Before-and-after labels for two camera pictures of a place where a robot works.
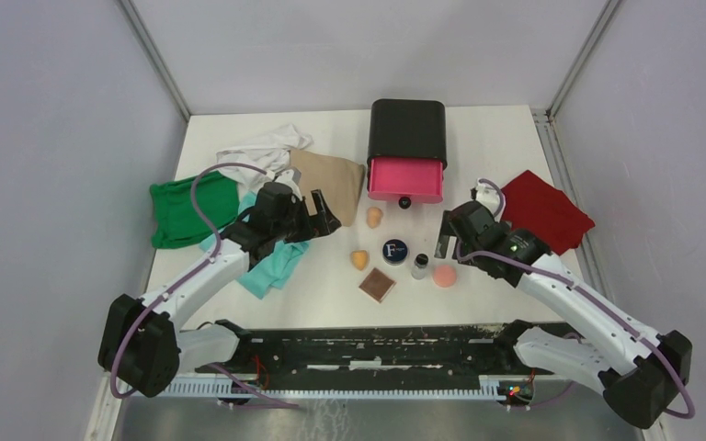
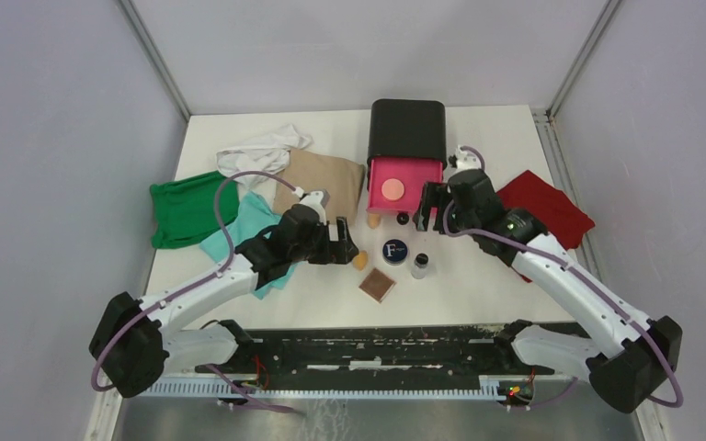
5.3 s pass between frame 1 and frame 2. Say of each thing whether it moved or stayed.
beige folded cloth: stayed
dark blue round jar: stayed
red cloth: stayed
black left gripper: moved
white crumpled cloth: stayed
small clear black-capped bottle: stayed
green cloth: stayed
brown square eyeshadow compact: stayed
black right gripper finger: moved
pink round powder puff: moved
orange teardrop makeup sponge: stayed
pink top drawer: moved
